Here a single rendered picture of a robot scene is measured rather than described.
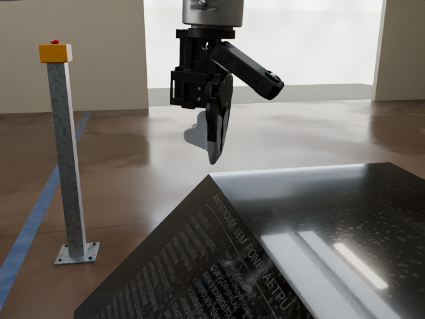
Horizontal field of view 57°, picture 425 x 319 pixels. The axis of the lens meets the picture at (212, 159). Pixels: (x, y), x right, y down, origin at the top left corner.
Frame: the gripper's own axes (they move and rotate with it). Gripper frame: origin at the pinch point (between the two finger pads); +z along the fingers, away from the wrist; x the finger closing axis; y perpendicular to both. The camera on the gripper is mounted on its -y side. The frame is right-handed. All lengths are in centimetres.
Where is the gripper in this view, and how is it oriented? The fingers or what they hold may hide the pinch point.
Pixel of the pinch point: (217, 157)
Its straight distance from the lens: 64.3
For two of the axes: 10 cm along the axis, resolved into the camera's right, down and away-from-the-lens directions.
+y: -9.5, -1.5, 2.7
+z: -0.5, 9.4, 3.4
